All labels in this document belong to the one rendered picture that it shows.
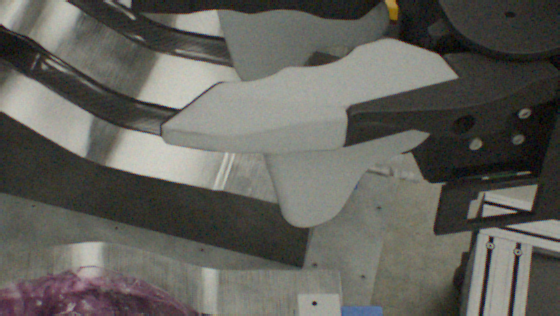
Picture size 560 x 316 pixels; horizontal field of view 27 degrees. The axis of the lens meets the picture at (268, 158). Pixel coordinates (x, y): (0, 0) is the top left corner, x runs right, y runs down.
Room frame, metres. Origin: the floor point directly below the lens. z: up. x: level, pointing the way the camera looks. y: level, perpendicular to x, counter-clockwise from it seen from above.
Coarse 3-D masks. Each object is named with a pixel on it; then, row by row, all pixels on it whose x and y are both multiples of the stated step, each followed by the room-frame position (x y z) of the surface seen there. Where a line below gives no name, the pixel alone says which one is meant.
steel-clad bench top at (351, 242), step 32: (384, 160) 0.80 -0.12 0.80; (0, 192) 0.70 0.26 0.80; (352, 192) 0.75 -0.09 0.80; (384, 192) 0.76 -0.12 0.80; (0, 224) 0.66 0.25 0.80; (32, 224) 0.67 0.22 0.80; (64, 224) 0.67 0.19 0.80; (96, 224) 0.68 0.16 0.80; (320, 224) 0.71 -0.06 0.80; (352, 224) 0.71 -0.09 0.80; (384, 224) 0.72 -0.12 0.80; (192, 256) 0.65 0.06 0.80; (224, 256) 0.66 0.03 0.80; (320, 256) 0.67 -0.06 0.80; (352, 256) 0.67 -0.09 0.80; (352, 288) 0.64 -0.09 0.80
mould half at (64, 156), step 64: (0, 0) 0.83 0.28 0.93; (128, 0) 0.89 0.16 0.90; (0, 64) 0.75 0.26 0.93; (128, 64) 0.81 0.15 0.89; (192, 64) 0.83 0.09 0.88; (0, 128) 0.70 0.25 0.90; (64, 128) 0.71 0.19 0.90; (64, 192) 0.69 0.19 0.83; (128, 192) 0.68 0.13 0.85; (192, 192) 0.67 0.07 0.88; (256, 192) 0.67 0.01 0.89; (256, 256) 0.66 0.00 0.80
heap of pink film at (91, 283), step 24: (0, 288) 0.52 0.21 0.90; (24, 288) 0.52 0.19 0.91; (48, 288) 0.52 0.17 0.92; (72, 288) 0.52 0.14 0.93; (96, 288) 0.52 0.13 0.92; (120, 288) 0.54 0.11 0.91; (144, 288) 0.54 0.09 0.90; (0, 312) 0.50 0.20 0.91; (24, 312) 0.50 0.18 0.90; (48, 312) 0.50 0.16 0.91; (72, 312) 0.50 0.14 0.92; (96, 312) 0.51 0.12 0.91; (120, 312) 0.51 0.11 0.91; (144, 312) 0.52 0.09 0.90; (168, 312) 0.53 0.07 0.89; (192, 312) 0.54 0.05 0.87
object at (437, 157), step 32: (416, 0) 0.31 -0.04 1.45; (448, 0) 0.30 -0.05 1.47; (480, 0) 0.30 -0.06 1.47; (512, 0) 0.30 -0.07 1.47; (544, 0) 0.30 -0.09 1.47; (416, 32) 0.31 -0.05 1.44; (448, 32) 0.28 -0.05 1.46; (480, 32) 0.28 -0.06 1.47; (512, 32) 0.28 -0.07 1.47; (544, 32) 0.28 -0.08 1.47; (512, 128) 0.28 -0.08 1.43; (544, 128) 0.28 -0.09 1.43; (416, 160) 0.28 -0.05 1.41; (448, 160) 0.27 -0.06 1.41; (480, 160) 0.28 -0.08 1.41; (512, 160) 0.28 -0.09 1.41; (544, 160) 0.27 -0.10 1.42; (448, 192) 0.26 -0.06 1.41; (544, 192) 0.27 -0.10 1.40; (448, 224) 0.26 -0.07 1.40; (480, 224) 0.26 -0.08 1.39; (512, 224) 0.27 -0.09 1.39
